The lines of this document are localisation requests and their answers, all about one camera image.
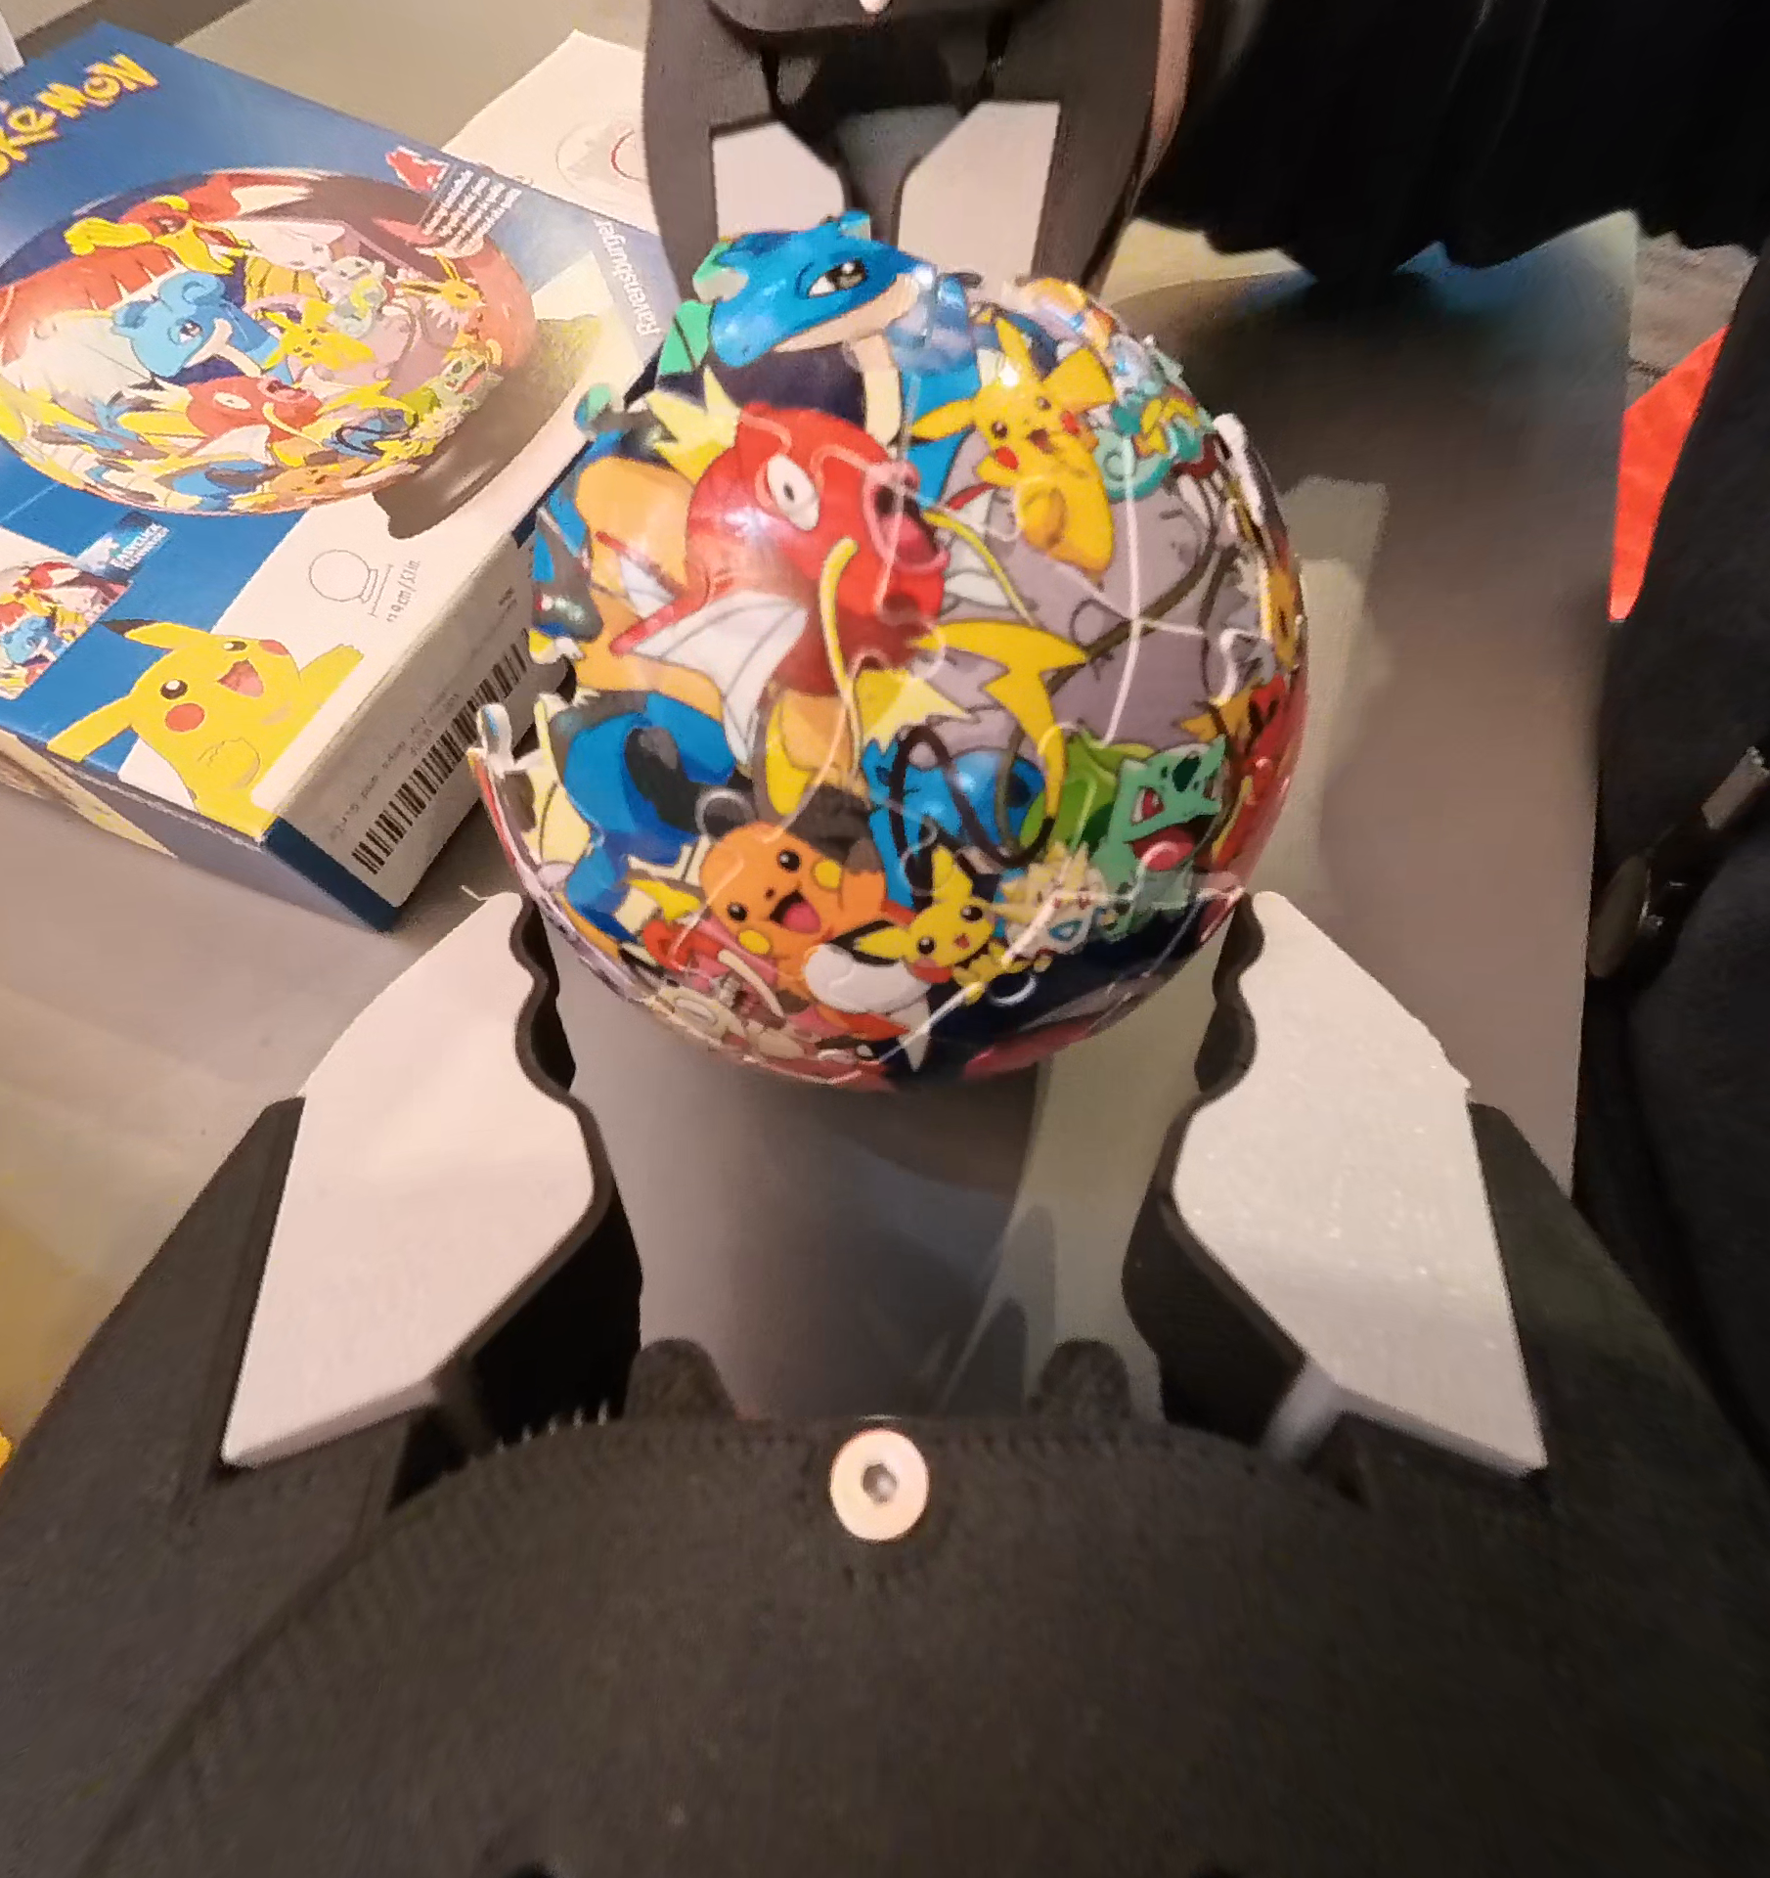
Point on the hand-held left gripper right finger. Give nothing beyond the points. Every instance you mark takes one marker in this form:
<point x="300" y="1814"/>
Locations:
<point x="1356" y="1219"/>

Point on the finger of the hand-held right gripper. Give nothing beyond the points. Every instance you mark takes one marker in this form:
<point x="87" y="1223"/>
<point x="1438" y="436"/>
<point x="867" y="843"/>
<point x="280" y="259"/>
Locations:
<point x="1009" y="190"/>
<point x="769" y="183"/>

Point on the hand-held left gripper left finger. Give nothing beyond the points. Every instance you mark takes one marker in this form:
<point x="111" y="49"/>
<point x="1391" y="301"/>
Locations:
<point x="415" y="1203"/>

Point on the colourful puzzle ball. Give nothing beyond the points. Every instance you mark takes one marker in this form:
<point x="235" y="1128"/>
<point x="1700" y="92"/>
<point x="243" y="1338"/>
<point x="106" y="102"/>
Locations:
<point x="901" y="661"/>

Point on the person's right forearm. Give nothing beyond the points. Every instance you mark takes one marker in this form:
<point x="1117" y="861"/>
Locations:
<point x="1414" y="118"/>

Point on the blue puzzle box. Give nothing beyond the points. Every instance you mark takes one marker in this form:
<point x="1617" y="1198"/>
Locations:
<point x="241" y="443"/>

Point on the white instruction sheet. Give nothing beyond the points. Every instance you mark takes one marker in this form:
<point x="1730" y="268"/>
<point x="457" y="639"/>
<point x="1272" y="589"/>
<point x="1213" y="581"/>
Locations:
<point x="563" y="132"/>

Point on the orange traffic cone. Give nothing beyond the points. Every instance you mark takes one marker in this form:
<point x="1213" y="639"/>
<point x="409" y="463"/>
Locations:
<point x="1669" y="485"/>

